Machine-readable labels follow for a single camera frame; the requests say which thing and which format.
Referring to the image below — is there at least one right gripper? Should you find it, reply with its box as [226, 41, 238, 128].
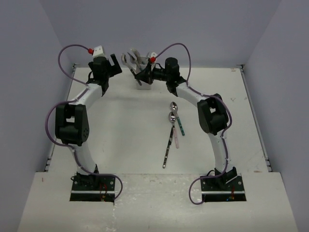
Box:
[136, 62, 170, 86]

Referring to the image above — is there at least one dark dotted handled spoon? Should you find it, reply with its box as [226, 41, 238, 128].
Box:
[121, 53, 136, 76]

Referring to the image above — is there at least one teal handled knife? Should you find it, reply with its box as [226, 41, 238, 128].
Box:
[128, 52, 142, 72]

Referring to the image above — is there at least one dark dotted handled knife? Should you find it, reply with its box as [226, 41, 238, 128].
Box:
[162, 127, 173, 169]

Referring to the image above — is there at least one teal handled fork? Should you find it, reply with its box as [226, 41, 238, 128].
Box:
[131, 48, 144, 71]

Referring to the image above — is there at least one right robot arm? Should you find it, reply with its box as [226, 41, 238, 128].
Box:
[121, 54, 237, 190]

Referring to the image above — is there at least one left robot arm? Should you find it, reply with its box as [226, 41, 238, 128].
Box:
[55, 54, 122, 190]

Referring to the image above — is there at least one white three-compartment utensil holder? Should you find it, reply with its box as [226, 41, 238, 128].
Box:
[135, 56, 151, 90]

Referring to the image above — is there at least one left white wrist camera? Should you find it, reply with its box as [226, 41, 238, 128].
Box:
[87, 45, 106, 58]

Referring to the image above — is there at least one teal handled spoon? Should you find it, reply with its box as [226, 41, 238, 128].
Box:
[170, 101, 185, 136]

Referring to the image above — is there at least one pink handled spoon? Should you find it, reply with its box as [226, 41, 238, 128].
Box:
[169, 112, 179, 149]

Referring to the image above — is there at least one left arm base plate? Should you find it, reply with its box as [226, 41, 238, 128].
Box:
[70, 174, 115, 203]

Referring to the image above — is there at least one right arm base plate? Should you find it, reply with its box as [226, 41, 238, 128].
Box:
[200, 171, 247, 203]

